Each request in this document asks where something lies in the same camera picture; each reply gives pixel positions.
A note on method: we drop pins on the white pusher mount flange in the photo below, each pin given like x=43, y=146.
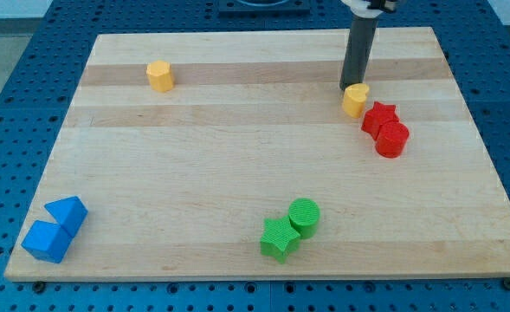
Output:
x=371, y=8

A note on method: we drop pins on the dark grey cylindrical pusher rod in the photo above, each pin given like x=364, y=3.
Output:
x=358, y=48

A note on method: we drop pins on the yellow heart block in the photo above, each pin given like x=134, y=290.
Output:
x=355, y=97

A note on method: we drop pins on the red star block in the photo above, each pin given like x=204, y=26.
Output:
x=377, y=116

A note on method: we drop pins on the red cylinder block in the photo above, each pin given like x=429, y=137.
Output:
x=391, y=139

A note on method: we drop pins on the blue perforated metal table plate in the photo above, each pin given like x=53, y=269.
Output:
x=36, y=97

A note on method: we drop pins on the green cylinder block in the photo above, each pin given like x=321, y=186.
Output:
x=304, y=216

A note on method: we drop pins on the wooden board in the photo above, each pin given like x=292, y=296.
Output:
x=177, y=184

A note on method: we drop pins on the yellow hexagon block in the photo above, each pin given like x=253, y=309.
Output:
x=160, y=76

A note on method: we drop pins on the green star block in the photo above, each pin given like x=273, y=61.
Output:
x=279, y=239

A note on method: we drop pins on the blue triangle block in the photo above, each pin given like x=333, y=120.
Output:
x=69, y=213

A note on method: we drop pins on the blue cube block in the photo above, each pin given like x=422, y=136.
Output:
x=47, y=241

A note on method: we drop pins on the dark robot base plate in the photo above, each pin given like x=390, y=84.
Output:
x=229, y=7

